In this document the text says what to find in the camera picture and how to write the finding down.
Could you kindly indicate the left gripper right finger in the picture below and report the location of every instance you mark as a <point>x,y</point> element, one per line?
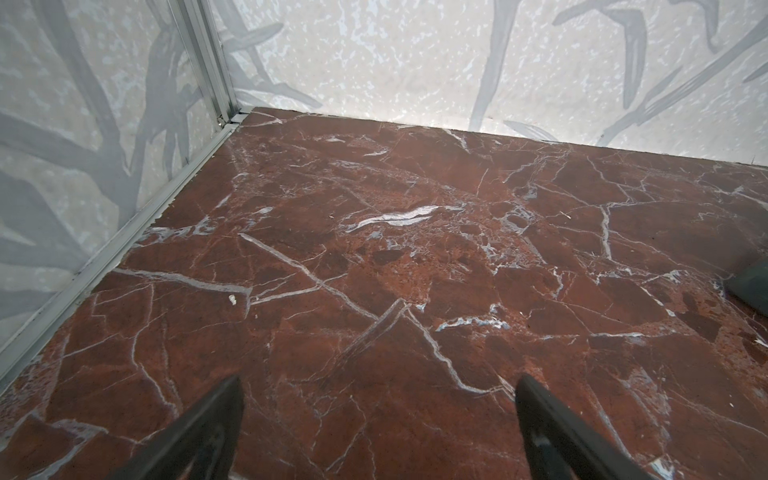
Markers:
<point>558,444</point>

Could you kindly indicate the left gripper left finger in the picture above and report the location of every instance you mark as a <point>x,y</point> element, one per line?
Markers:
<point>200,444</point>

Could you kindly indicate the grey plastic organizer box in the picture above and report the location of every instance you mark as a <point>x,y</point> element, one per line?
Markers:
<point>751,286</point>

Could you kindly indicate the aluminium left floor rail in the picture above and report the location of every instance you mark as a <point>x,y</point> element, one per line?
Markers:
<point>21,349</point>

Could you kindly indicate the aluminium corner post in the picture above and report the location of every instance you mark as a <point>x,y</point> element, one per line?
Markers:
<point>195,23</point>

